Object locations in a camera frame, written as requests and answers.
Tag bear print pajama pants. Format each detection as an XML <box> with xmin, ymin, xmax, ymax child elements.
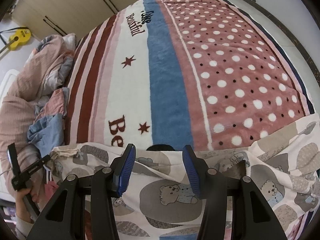
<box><xmin>46</xmin><ymin>113</ymin><xmax>320</xmax><ymax>240</ymax></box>

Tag left forearm grey sleeve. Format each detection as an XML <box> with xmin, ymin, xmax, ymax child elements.
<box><xmin>15</xmin><ymin>217</ymin><xmax>33</xmax><ymax>240</ymax></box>

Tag person's left hand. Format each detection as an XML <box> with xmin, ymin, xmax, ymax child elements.
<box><xmin>15</xmin><ymin>188</ymin><xmax>34</xmax><ymax>224</ymax></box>

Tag dark red folded garment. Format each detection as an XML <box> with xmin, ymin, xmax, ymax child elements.
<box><xmin>44</xmin><ymin>181</ymin><xmax>59</xmax><ymax>201</ymax></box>

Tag blue folded garment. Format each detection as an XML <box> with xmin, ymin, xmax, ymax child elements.
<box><xmin>27</xmin><ymin>113</ymin><xmax>64</xmax><ymax>157</ymax></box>

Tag pink striped duvet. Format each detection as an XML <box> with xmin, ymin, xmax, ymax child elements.
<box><xmin>1</xmin><ymin>33</ymin><xmax>76</xmax><ymax>197</ymax></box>

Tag yellow ukulele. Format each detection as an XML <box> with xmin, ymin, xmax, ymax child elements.
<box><xmin>1</xmin><ymin>26</ymin><xmax>31</xmax><ymax>53</ymax></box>

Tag striped polka dot blanket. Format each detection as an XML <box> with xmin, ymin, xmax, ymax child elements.
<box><xmin>65</xmin><ymin>0</ymin><xmax>315</xmax><ymax>151</ymax></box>

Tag wooden wardrobe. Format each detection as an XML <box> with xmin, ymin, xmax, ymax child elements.
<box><xmin>12</xmin><ymin>0</ymin><xmax>138</xmax><ymax>40</ymax></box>

